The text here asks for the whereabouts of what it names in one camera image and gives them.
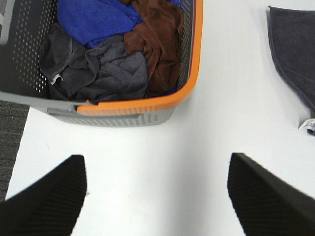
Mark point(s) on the grey towel in basket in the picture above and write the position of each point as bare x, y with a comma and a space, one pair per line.
105, 73

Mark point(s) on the blue towel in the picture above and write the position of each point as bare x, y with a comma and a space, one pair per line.
90, 22

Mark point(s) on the brown towel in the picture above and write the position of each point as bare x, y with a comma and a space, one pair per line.
159, 38

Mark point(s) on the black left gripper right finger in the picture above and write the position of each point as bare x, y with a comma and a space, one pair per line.
266, 205

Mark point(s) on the grey perforated basket orange rim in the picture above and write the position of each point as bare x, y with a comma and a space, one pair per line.
23, 25

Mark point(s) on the dark grey towel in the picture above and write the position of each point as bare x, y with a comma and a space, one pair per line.
291, 35

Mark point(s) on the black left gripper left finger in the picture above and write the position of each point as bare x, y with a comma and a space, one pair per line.
50, 206

